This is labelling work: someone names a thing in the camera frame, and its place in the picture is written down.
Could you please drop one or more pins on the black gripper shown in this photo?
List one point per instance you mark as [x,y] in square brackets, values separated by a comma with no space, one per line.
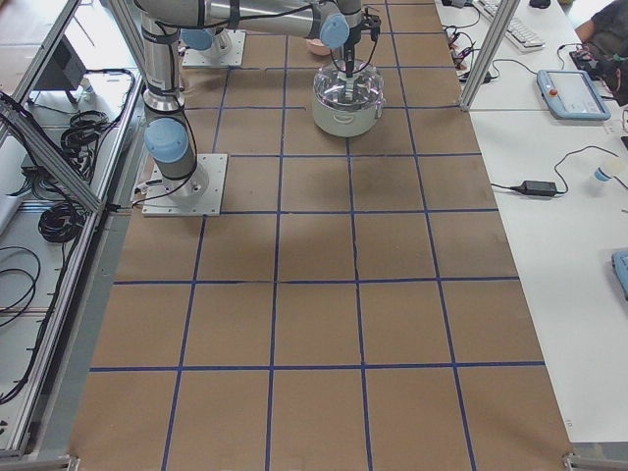
[349,53]

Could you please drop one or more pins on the glass pot lid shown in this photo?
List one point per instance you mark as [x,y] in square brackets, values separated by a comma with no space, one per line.
[333,88]

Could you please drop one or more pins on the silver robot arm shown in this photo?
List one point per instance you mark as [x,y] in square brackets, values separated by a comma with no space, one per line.
[339,25]
[211,42]

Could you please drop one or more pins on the white electric pot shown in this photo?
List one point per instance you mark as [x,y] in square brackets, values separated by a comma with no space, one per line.
[346,123]

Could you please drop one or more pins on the pink bowl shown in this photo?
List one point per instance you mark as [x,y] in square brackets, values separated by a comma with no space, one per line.
[317,47]

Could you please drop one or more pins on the white keyboard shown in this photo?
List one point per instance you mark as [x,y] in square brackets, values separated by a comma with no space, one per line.
[517,32]

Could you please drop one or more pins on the blue teach pendant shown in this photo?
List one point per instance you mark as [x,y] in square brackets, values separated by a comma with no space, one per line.
[571,95]
[619,262]

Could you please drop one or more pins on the black power adapter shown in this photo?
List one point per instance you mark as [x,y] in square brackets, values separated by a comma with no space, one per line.
[536,188]

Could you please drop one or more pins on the brown paper table mat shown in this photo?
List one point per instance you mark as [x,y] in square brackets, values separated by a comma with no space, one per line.
[354,307]

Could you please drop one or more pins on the person in dark shirt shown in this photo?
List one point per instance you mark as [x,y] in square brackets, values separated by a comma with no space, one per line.
[604,36]

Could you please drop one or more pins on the white paper cup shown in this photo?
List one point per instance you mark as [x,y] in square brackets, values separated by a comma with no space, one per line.
[607,171]

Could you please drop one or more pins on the black electronics box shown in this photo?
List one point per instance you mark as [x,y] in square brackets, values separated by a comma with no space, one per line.
[63,72]

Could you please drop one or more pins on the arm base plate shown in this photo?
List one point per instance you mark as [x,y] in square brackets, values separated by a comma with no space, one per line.
[201,195]
[195,60]

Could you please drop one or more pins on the aluminium frame post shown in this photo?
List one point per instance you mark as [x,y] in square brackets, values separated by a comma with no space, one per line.
[494,36]

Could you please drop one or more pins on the aluminium diagonal frame beam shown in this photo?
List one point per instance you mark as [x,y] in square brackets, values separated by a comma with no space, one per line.
[44,152]

